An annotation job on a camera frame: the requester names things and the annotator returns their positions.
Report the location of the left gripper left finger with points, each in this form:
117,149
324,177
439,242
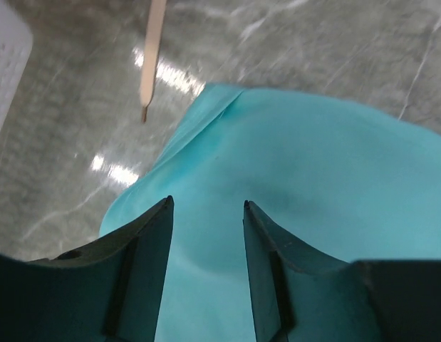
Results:
109,289

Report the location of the white plastic laundry basket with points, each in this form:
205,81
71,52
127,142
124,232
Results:
16,42

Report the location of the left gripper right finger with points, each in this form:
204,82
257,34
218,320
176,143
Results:
297,292

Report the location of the teal t shirt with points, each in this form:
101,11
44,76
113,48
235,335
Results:
347,179

